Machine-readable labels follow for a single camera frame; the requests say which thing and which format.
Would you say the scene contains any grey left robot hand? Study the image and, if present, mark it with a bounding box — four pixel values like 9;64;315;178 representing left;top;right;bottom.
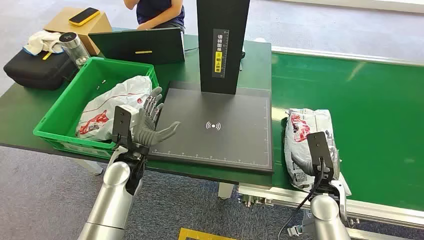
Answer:
133;86;182;148

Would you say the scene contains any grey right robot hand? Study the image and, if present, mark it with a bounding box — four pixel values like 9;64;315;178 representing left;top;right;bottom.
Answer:
290;152;316;176

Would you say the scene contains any grey mailer package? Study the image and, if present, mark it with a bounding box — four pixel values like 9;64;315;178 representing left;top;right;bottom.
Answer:
284;108;341;192

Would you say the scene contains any white red-printed mailer package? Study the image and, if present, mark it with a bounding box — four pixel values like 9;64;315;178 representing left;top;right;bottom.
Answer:
76;75;154;142

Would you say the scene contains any black inbound scanner machine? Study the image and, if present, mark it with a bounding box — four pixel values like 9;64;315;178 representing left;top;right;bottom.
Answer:
148;0;275;175

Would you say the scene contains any green conveyor belt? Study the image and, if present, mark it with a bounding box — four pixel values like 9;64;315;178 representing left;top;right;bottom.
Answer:
270;52;424;213

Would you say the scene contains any brown cardboard box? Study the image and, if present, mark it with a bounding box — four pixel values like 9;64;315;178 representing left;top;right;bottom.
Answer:
43;7;114;56

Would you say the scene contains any green plastic crate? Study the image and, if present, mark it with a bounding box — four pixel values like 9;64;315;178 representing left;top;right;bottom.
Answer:
33;56;160;160

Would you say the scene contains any black laptop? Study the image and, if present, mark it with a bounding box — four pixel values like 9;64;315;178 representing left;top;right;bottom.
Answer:
88;27;186;65

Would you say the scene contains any clear bottle black lid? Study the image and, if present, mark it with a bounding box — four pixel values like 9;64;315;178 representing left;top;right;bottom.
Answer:
58;32;91;70

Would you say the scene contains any black-yellow label on scanner column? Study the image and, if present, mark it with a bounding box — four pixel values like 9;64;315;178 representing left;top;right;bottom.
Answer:
211;28;230;79

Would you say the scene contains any person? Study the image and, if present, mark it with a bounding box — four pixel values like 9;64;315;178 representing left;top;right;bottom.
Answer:
123;0;186;34

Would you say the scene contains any yellow floor tape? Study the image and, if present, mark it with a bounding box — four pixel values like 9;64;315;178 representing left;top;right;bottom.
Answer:
177;227;239;240

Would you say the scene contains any black zip case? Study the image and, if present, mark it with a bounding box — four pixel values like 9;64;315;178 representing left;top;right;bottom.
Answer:
3;48;79;91

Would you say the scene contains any yellow smartphone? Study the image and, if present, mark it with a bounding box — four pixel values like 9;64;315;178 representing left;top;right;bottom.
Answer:
68;7;101;27

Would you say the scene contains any white cloth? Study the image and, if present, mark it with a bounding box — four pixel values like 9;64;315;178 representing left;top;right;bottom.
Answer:
22;30;67;57

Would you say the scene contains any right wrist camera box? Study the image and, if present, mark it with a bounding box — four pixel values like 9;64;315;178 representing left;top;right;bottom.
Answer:
306;131;336;181

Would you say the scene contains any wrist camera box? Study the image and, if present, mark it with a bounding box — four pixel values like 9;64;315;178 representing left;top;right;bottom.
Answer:
306;131;336;181
111;104;140;145

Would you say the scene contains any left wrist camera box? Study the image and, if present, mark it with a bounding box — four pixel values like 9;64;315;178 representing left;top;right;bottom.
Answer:
111;104;140;145

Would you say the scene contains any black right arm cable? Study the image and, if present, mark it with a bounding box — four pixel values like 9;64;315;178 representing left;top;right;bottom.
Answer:
277;157;326;240

